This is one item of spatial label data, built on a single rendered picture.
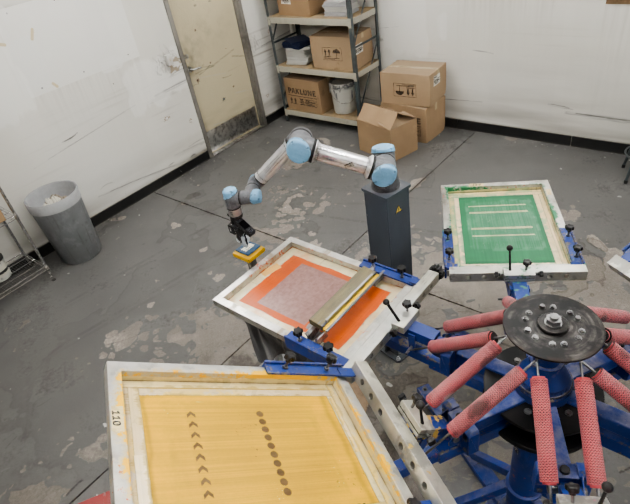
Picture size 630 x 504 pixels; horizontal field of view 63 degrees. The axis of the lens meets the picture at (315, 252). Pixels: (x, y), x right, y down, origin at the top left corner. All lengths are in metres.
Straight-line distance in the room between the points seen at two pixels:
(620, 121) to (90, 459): 5.08
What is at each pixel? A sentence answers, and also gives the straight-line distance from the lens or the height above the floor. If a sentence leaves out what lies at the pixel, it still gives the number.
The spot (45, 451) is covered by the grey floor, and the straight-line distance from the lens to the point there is 3.72.
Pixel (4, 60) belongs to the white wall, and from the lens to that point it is 5.15.
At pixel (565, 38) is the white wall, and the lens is 5.49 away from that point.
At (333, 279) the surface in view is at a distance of 2.52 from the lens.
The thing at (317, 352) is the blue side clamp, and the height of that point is 1.01.
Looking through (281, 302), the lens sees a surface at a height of 0.96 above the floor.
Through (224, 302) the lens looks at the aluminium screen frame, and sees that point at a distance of 2.49.
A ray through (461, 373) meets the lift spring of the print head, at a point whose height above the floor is 1.18.
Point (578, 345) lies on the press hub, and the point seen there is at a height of 1.31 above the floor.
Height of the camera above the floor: 2.56
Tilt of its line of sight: 36 degrees down
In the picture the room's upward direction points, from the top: 11 degrees counter-clockwise
